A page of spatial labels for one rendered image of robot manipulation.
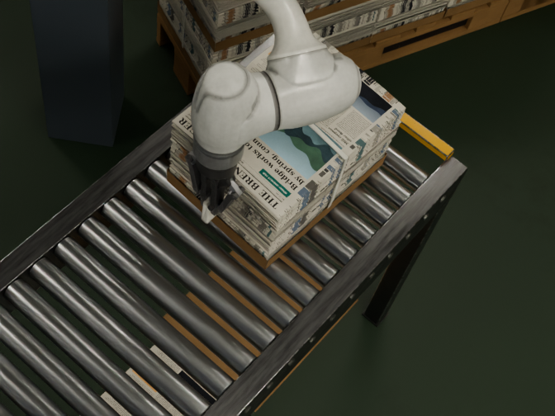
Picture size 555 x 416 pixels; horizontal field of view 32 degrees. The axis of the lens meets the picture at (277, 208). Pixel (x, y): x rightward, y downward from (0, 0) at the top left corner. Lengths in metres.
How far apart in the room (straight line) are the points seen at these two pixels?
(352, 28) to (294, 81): 1.51
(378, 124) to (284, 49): 0.38
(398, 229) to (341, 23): 1.11
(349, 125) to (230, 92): 0.44
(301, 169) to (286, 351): 0.36
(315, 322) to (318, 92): 0.54
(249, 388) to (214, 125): 0.56
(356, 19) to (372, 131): 1.19
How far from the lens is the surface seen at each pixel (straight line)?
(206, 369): 1.88
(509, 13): 3.62
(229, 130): 1.57
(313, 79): 1.60
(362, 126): 1.91
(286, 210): 1.79
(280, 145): 1.85
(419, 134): 2.20
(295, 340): 1.92
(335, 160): 1.86
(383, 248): 2.05
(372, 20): 3.12
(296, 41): 1.62
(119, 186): 2.06
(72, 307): 1.94
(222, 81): 1.53
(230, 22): 2.74
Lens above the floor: 2.56
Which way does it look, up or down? 59 degrees down
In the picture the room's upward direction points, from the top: 14 degrees clockwise
